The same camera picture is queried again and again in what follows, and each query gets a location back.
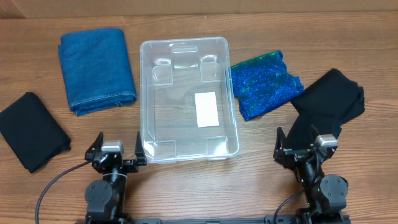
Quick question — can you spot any clear plastic storage container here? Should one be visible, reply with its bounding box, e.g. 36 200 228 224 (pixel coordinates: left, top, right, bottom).
140 37 239 164

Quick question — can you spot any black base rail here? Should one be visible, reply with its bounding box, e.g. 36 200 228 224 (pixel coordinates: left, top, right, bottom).
76 215 351 224

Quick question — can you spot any black folded cloth left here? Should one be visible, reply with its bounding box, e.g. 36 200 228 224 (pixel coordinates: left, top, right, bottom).
1 92 71 173

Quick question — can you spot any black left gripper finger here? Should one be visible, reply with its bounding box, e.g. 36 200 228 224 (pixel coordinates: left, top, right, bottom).
85 131 103 156
134 131 146 161

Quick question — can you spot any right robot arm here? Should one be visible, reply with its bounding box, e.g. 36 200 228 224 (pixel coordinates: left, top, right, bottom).
272 126 350 224

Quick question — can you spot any white label in container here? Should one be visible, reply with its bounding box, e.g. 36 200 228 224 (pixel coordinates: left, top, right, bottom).
195 92 219 128

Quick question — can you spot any black garment long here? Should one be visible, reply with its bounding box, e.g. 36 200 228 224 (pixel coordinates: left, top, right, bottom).
285 111 342 150

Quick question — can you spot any black folded cloth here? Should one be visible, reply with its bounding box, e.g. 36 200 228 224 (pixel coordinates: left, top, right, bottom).
1 92 71 173
291 68 365 123

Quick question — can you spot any black folded cloth right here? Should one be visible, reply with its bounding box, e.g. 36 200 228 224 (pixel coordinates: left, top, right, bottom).
291 68 365 123

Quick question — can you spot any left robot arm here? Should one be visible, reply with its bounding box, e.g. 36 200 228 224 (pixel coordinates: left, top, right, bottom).
85 133 147 224

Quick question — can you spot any blue denim folded cloth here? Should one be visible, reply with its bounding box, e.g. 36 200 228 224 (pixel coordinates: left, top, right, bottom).
58 28 137 116

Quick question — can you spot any sparkly blue green cloth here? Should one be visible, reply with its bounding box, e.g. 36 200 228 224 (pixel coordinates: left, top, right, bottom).
231 50 304 121

